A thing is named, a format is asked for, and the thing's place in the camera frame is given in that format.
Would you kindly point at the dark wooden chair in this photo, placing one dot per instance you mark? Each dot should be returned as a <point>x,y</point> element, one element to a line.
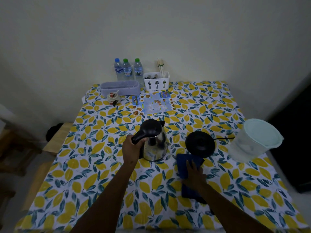
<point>17,152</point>

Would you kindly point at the person's left fingers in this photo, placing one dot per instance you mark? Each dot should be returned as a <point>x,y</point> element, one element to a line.
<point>140,141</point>

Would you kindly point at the white cutlery caddy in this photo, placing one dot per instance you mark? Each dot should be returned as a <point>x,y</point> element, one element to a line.
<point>156,84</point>

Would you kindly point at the bundle of wooden chopsticks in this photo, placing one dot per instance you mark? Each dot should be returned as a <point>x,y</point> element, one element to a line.
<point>161,67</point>

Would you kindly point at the steel electric kettle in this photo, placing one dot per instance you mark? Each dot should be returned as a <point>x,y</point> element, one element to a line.
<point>155,143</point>

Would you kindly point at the translucent pitcher, pale green lid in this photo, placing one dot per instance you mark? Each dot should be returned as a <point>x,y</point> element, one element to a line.
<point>252,143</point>

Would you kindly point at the lemon print tablecloth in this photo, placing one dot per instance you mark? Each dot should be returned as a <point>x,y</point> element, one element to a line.
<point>97,152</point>

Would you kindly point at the blue cap water bottle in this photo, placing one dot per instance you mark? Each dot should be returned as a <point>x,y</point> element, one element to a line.
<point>118,69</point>

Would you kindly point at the blue cleaning cloth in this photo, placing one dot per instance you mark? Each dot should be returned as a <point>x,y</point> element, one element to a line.
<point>182,164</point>

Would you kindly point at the person's right forearm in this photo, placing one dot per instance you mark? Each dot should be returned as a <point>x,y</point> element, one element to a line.
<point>233,212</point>

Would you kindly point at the colourful food menu leaflet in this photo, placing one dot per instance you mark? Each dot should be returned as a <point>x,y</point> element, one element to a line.
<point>153,103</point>

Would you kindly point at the person's right hand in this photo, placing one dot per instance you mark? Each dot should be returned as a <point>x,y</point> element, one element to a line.
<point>194,178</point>

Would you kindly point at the metal spoons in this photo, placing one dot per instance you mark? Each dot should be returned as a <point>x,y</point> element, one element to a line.
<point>150,76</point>

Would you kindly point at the black bag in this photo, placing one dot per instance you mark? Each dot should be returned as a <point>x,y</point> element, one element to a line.
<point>54,132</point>

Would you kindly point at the lavender rectangular lidded container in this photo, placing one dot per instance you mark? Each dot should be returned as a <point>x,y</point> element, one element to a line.
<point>120,87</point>

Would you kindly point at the person's left hand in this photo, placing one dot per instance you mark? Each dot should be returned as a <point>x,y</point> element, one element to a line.
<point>130,151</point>

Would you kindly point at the black round kettle base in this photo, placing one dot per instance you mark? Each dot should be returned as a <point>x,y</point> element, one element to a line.
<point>200,144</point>

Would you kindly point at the green cap water bottle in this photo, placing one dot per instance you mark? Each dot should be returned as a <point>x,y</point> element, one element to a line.
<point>127,69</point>
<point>138,70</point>

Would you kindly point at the wooden bench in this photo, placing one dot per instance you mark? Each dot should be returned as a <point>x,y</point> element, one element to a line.
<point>57,138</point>

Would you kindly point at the person's right fingers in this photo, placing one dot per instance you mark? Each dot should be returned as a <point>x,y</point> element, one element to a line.
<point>192,167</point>

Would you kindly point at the dark cabinet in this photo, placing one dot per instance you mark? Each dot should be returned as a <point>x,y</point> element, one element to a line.
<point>295,143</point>

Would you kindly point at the person's left forearm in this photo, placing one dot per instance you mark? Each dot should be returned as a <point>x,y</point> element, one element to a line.
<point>109,201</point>

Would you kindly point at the small condiment jar with spoon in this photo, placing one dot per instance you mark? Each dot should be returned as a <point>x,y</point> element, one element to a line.
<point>113,97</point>

